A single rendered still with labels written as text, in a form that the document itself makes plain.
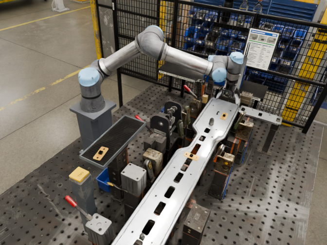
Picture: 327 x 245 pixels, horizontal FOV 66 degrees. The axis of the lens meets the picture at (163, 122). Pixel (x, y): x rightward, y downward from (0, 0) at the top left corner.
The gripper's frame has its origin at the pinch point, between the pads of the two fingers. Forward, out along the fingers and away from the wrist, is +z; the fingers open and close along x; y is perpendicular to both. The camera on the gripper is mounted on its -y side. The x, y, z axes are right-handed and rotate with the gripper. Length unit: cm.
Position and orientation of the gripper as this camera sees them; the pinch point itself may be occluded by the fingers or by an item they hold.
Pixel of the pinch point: (227, 101)
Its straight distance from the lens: 170.6
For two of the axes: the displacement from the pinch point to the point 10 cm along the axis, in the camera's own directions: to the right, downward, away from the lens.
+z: 0.0, 7.2, 6.9
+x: 8.9, 3.2, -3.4
